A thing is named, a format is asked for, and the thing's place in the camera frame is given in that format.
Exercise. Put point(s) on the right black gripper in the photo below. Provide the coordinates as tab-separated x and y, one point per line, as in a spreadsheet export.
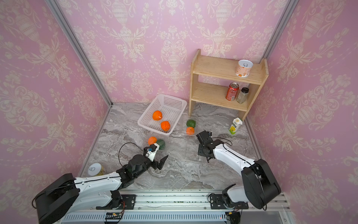
200	150

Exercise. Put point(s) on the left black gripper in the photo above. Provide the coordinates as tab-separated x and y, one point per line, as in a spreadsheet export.
156	165

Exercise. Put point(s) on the container orange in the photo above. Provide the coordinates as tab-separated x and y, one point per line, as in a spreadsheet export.
152	140
190	131

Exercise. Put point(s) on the container green fruit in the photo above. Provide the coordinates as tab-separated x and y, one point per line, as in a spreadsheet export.
161	143
191	123

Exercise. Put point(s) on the peeled orange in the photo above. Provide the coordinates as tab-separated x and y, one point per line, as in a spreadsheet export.
157	115
165	126

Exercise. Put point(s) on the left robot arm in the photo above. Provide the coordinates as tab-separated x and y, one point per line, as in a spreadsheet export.
70	194

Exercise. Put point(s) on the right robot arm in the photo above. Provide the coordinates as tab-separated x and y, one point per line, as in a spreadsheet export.
259	183

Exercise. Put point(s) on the green white juice carton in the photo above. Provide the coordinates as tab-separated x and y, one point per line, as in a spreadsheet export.
236	124

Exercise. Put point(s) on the white plastic basket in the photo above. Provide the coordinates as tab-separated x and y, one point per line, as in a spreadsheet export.
163	114

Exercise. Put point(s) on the wooden shelf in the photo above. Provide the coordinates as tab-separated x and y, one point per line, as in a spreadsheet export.
211	76

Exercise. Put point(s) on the glass spice jar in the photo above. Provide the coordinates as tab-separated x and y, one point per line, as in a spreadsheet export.
242	96

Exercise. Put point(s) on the red soda can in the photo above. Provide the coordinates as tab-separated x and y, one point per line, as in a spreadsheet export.
232	91

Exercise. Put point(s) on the yellow white can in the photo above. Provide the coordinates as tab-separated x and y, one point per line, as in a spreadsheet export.
96	169

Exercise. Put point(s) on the white orange cup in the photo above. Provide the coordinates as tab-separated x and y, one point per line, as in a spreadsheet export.
243	68

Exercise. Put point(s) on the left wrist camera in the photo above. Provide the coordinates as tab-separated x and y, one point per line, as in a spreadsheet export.
153	147

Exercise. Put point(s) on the aluminium frame rail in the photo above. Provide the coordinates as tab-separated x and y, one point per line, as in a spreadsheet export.
201	206

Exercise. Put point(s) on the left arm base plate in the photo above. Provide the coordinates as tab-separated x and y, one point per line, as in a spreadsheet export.
122	202

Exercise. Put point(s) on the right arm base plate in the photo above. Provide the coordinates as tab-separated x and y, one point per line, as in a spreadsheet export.
219	201

